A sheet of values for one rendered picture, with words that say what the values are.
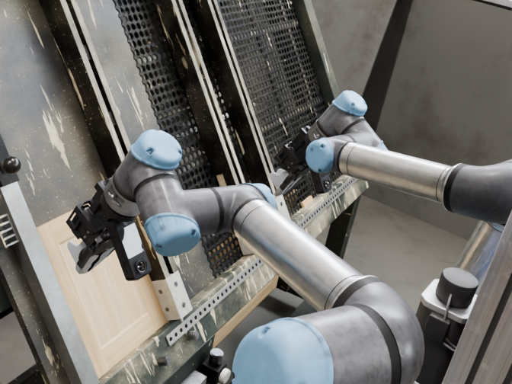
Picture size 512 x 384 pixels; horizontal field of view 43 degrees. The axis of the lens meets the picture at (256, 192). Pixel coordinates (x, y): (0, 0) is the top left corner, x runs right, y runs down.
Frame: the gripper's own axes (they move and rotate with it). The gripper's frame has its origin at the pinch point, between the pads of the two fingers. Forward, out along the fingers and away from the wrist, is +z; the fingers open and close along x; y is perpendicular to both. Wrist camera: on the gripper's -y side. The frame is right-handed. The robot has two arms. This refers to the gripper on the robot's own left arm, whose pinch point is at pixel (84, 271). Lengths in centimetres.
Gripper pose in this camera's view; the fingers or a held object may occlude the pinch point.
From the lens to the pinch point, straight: 128.0
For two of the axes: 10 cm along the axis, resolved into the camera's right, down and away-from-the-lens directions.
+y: -6.2, -7.6, 1.9
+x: -5.7, 2.7, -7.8
